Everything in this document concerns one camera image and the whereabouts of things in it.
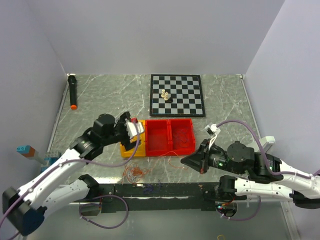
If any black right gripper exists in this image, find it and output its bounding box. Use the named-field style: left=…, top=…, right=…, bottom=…
left=179, top=137, right=242, bottom=174

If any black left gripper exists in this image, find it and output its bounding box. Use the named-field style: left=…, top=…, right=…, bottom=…
left=101, top=112, right=141, bottom=151

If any purple thin wire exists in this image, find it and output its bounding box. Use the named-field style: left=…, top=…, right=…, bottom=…
left=142, top=179, right=163, bottom=195
left=173, top=126, right=191, bottom=149

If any orange wire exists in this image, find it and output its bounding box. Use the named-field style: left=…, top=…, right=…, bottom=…
left=121, top=149, right=190, bottom=185

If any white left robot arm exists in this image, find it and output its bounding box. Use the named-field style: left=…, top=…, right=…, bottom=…
left=2, top=111, right=145, bottom=236

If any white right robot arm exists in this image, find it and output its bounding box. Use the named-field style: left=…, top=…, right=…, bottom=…
left=180, top=139, right=320, bottom=209

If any red plastic bin right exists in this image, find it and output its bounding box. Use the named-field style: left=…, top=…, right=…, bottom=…
left=170, top=118, right=196, bottom=156

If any red plastic bin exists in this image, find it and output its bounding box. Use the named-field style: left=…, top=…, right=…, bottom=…
left=145, top=119, right=170, bottom=157
left=170, top=118, right=196, bottom=156

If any yellow plastic bin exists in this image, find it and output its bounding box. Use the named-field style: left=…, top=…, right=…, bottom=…
left=119, top=132, right=146, bottom=158

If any red plastic bin middle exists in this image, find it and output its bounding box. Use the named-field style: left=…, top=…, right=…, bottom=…
left=145, top=119, right=170, bottom=157

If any white chess piece tall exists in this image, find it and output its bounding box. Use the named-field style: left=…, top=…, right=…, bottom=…
left=161, top=89, right=166, bottom=98

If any white chess piece short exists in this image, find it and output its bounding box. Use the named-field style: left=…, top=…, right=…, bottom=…
left=164, top=92, right=169, bottom=101

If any black white chessboard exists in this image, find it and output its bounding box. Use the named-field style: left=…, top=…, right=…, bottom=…
left=149, top=74, right=206, bottom=118

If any black marker orange cap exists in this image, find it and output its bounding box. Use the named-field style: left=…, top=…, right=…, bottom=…
left=67, top=75, right=78, bottom=110

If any blue brown toy block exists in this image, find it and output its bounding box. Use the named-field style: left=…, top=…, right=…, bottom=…
left=16, top=145, right=36, bottom=159

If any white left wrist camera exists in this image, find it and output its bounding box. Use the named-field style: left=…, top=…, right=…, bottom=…
left=125, top=120, right=145, bottom=139

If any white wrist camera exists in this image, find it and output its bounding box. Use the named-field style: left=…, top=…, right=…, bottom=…
left=204, top=124, right=221, bottom=149
left=125, top=120, right=145, bottom=139

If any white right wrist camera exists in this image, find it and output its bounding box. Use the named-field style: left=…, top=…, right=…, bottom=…
left=204, top=124, right=221, bottom=149

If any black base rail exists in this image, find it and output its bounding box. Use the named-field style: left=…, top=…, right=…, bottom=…
left=76, top=182, right=247, bottom=213

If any white stand bracket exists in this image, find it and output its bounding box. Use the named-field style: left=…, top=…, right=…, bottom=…
left=250, top=136, right=276, bottom=153

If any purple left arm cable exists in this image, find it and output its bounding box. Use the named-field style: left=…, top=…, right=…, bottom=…
left=0, top=124, right=142, bottom=236

